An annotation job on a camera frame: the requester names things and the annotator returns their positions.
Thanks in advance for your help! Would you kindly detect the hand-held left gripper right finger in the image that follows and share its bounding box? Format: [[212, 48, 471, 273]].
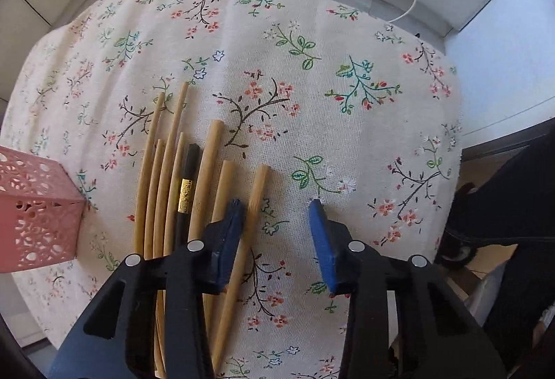
[[307, 198, 509, 379]]

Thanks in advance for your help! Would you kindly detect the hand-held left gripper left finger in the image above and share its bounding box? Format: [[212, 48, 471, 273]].
[[47, 198, 246, 379]]

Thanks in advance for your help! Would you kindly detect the black chopstick gold band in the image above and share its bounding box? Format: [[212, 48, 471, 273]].
[[173, 143, 201, 254]]

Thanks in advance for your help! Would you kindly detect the pink perforated utensil holder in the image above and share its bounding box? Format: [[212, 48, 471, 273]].
[[0, 145, 85, 274]]

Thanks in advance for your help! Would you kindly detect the floral tablecloth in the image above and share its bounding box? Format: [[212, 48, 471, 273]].
[[0, 0, 464, 379]]

